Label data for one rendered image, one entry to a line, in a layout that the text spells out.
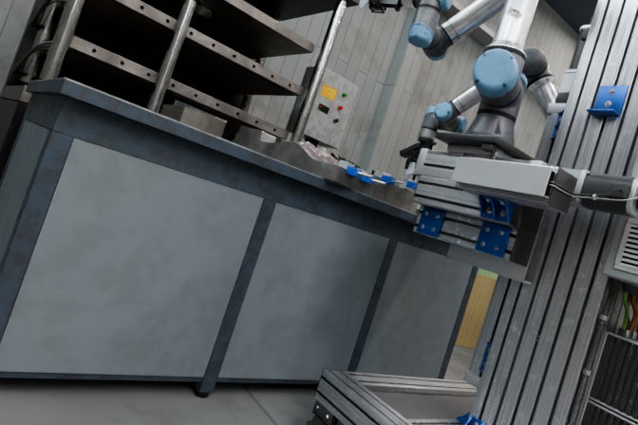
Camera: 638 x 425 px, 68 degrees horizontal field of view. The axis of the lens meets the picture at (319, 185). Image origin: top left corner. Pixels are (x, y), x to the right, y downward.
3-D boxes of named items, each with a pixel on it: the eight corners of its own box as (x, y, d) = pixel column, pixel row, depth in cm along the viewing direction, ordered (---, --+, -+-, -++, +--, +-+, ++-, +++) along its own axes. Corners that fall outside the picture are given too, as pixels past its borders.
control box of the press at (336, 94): (284, 323, 277) (362, 86, 284) (241, 317, 259) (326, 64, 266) (265, 308, 295) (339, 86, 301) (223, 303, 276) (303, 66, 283)
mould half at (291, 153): (368, 195, 180) (377, 169, 181) (334, 180, 159) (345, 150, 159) (272, 168, 208) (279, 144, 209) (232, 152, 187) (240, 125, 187)
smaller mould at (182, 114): (219, 142, 158) (226, 122, 158) (178, 126, 148) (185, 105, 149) (196, 138, 173) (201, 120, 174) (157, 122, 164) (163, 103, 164)
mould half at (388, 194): (408, 212, 201) (418, 182, 201) (367, 196, 185) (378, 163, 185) (334, 192, 240) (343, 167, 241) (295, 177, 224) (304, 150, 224)
